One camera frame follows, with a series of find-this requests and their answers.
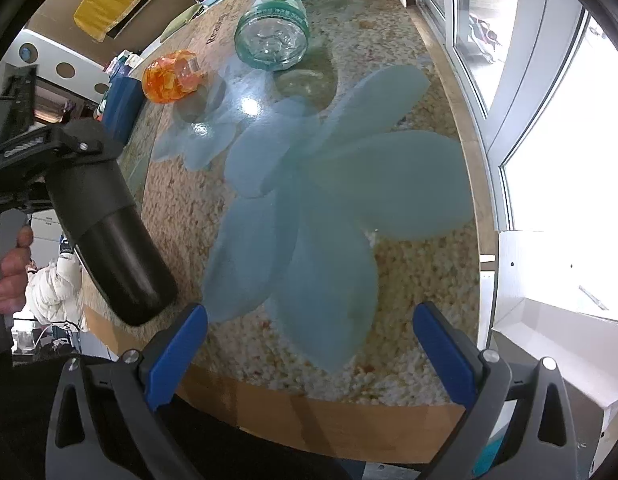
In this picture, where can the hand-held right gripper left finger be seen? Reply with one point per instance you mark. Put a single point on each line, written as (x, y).
(176, 355)

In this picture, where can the window frame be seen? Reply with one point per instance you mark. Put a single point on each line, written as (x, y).
(494, 110)

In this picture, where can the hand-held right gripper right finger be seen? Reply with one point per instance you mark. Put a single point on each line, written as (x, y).
(445, 355)

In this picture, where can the green cloth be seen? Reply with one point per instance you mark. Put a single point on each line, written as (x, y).
(184, 22)

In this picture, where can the white cardboard box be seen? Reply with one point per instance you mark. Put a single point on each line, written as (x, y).
(549, 320)

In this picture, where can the clear teal glass cup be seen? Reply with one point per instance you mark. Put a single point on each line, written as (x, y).
(271, 30)

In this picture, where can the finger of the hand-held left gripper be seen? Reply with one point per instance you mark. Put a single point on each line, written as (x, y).
(19, 199)
(69, 140)

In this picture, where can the white padded cloth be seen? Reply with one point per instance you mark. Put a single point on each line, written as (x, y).
(54, 285)

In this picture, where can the blue bin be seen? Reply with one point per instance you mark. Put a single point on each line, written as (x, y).
(123, 107)

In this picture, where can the person's left hand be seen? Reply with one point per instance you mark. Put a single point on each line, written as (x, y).
(9, 275)

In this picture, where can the black insulated cup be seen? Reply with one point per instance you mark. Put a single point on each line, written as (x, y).
(119, 240)

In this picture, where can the white panel with round holes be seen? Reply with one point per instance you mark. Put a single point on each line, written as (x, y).
(84, 72)

